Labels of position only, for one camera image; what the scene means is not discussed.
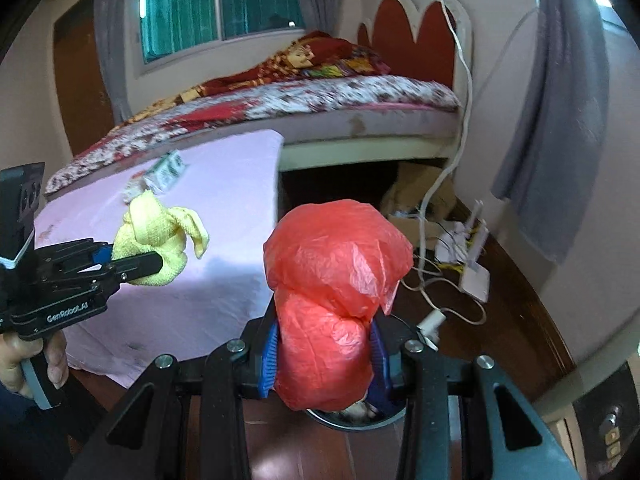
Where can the yellow cloth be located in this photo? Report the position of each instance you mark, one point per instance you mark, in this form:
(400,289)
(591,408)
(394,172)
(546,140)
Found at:
(150,230)

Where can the green white carton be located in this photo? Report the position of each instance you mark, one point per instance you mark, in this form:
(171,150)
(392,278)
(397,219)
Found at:
(165,172)

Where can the person's left hand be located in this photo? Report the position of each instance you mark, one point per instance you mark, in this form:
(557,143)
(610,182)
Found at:
(56,360)

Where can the black box with buttons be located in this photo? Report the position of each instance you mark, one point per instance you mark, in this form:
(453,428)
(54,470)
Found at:
(600,410)

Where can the white framed window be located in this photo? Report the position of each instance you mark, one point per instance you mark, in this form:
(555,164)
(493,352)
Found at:
(250,0)

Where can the cardboard box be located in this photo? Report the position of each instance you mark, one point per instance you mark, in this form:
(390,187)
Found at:
(415,180)

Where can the black round bin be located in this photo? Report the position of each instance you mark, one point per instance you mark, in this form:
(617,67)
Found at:
(345,422)

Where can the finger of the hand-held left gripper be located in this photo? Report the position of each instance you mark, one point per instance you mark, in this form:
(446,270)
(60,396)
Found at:
(135,265)
(102,252)

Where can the brown wooden door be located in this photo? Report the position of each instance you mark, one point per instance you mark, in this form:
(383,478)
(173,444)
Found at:
(80,75)

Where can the red plastic bag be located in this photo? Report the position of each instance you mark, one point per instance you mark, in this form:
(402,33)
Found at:
(330,270)

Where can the person's left forearm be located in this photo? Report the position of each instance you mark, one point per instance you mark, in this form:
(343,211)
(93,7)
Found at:
(25,440)

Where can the bed with floral sheet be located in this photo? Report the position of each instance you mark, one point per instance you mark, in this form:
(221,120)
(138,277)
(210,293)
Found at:
(350,120)

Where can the red printed blanket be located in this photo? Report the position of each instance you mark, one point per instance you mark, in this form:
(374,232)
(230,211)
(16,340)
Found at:
(280,67)

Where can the white router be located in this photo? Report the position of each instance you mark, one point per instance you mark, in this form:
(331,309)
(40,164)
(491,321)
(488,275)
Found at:
(472,275)

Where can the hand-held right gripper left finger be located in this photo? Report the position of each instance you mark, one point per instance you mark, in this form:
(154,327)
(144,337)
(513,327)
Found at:
(270,355)

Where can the small red white box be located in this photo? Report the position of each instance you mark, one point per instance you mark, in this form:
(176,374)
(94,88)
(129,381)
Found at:
(132,194)

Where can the red white headboard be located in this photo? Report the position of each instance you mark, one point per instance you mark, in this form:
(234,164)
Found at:
(430,45)

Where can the white charger plug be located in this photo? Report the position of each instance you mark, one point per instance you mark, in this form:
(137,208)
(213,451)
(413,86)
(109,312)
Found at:
(431,327)

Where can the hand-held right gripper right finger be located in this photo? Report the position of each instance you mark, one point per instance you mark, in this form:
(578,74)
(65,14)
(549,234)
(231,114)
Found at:
(378,367)

